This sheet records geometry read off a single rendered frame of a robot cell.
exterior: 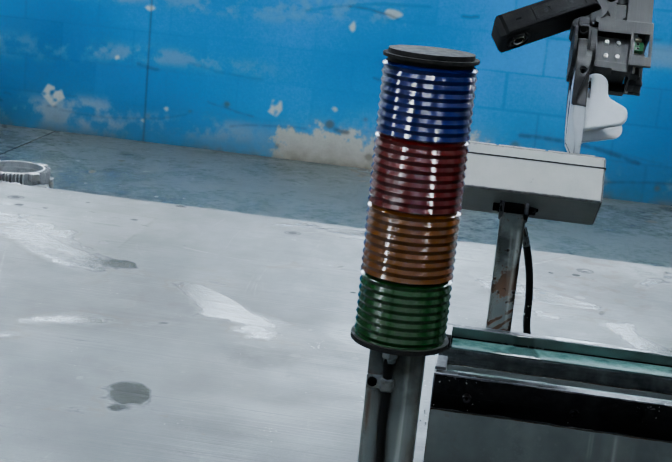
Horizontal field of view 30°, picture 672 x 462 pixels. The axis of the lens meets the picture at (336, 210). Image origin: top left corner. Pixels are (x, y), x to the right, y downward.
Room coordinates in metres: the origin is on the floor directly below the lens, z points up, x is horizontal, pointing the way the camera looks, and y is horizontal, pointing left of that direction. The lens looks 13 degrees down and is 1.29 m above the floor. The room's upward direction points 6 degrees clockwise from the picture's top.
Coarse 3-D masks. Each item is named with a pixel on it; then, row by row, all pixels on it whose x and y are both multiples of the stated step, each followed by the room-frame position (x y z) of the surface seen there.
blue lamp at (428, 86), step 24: (384, 72) 0.77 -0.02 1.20; (408, 72) 0.75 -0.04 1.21; (432, 72) 0.75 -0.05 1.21; (456, 72) 0.75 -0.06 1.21; (384, 96) 0.76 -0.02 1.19; (408, 96) 0.75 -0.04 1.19; (432, 96) 0.75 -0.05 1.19; (456, 96) 0.75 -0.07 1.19; (384, 120) 0.76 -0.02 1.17; (408, 120) 0.75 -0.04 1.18; (432, 120) 0.75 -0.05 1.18; (456, 120) 0.75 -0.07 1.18
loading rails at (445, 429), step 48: (480, 336) 1.13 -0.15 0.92; (528, 336) 1.12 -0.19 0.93; (432, 384) 1.00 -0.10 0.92; (480, 384) 1.00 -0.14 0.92; (528, 384) 0.99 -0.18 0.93; (576, 384) 1.09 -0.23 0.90; (624, 384) 1.08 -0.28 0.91; (432, 432) 1.00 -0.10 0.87; (480, 432) 1.00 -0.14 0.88; (528, 432) 0.99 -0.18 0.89; (576, 432) 0.99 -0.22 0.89; (624, 432) 0.98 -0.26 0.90
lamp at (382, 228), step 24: (384, 216) 0.75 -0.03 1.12; (408, 216) 0.75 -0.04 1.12; (432, 216) 0.75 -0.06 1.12; (456, 216) 0.76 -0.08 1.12; (384, 240) 0.75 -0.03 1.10; (408, 240) 0.75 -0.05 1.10; (432, 240) 0.75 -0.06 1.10; (456, 240) 0.77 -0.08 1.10; (384, 264) 0.75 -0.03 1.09; (408, 264) 0.75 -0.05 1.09; (432, 264) 0.75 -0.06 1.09
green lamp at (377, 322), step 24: (360, 288) 0.77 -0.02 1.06; (384, 288) 0.75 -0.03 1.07; (408, 288) 0.75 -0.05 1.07; (432, 288) 0.75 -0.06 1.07; (360, 312) 0.77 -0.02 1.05; (384, 312) 0.75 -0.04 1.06; (408, 312) 0.75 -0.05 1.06; (432, 312) 0.75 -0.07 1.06; (360, 336) 0.76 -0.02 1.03; (384, 336) 0.75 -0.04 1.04; (408, 336) 0.75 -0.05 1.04; (432, 336) 0.75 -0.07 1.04
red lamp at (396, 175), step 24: (384, 144) 0.76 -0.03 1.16; (408, 144) 0.75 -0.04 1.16; (432, 144) 0.75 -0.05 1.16; (456, 144) 0.76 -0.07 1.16; (384, 168) 0.76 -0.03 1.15; (408, 168) 0.75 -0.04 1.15; (432, 168) 0.75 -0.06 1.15; (456, 168) 0.76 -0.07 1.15; (384, 192) 0.76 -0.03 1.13; (408, 192) 0.75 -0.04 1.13; (432, 192) 0.75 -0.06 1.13; (456, 192) 0.76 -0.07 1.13
